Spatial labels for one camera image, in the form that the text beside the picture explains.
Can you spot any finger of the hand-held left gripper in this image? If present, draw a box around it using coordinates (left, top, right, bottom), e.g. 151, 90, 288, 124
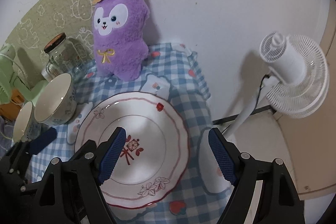
4, 127, 57, 182

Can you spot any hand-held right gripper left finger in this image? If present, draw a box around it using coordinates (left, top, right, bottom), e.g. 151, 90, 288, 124
34, 126, 127, 224

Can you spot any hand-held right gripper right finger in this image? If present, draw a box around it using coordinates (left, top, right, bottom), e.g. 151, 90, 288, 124
208, 127, 306, 224

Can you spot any floral ceramic bowl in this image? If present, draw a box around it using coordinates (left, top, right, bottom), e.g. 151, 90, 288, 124
34, 73, 77, 126
13, 101, 42, 143

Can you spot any white plate with red rim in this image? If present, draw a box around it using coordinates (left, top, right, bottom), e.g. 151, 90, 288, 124
74, 91, 190, 209

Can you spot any grey plaid pillow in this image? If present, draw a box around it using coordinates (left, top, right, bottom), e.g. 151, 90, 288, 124
0, 119, 15, 147

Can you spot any orange wooden headboard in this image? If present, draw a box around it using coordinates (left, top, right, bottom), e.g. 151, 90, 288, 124
0, 89, 25, 122

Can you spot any blue checked tablecloth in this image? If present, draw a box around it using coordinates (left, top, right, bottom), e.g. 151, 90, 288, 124
26, 42, 238, 224

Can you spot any green desk fan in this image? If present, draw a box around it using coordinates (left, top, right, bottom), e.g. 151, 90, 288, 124
0, 44, 51, 105

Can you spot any glass jar with dark lid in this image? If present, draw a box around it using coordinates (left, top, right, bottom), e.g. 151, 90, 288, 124
41, 32, 88, 83

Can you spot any beige door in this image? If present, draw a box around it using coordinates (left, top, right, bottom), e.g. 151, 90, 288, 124
273, 0, 336, 201

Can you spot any purple plush bunny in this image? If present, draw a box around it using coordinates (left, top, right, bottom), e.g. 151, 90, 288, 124
91, 0, 151, 81

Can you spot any white standing fan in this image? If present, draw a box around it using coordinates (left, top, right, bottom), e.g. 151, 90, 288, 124
223, 32, 330, 140

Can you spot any green printed mat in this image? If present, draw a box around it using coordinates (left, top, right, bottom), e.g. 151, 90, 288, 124
4, 0, 100, 89

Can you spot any black fan cable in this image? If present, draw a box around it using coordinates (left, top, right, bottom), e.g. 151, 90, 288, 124
256, 74, 271, 111

